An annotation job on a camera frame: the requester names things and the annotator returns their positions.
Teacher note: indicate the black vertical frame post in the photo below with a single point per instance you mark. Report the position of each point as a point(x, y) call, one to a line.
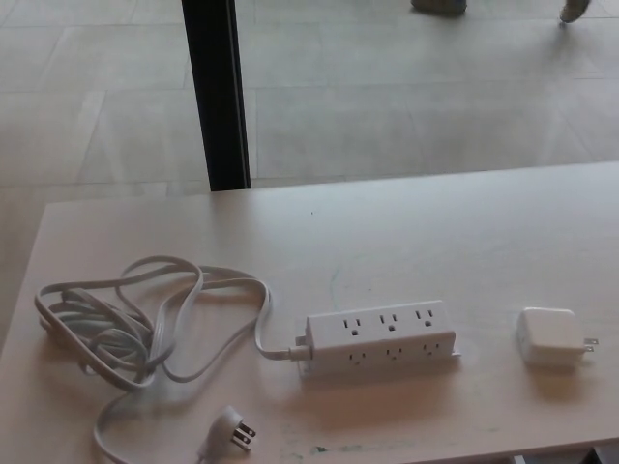
point(216, 96)

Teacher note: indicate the white square charger plug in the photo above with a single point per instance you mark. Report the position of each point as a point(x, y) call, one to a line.
point(546, 333)

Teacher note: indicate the white six-outlet power strip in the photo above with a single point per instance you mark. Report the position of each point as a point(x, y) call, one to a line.
point(367, 337)

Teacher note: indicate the grey shoe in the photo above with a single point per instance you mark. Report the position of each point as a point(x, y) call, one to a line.
point(573, 9)

